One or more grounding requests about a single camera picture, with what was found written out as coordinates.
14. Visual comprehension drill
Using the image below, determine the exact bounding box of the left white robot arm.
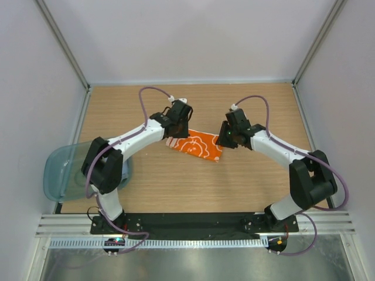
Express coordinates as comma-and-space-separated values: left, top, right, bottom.
81, 108, 192, 234

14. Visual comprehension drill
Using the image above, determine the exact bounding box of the white slotted cable duct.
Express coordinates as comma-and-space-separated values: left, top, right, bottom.
49, 237, 268, 250

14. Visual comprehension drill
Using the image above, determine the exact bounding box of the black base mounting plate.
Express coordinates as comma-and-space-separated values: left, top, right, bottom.
90, 212, 299, 241

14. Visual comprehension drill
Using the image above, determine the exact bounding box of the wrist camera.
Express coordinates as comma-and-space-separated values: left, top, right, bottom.
165, 99, 193, 123
226, 104, 251, 133

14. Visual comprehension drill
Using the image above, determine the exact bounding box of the translucent blue plastic bin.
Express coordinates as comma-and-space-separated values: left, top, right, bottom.
43, 137, 126, 203

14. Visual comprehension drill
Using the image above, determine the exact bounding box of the blue bear towel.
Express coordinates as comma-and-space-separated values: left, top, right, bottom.
118, 157, 133, 190

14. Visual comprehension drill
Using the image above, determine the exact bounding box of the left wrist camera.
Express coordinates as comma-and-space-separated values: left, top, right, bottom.
165, 99, 193, 123

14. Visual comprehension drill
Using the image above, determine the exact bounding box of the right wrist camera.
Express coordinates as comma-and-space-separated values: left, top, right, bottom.
226, 104, 251, 133

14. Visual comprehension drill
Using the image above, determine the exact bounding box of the orange and white towel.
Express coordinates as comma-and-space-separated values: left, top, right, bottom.
166, 129, 223, 162

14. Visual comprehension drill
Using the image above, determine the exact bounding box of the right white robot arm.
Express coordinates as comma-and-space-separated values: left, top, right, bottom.
216, 121, 338, 232

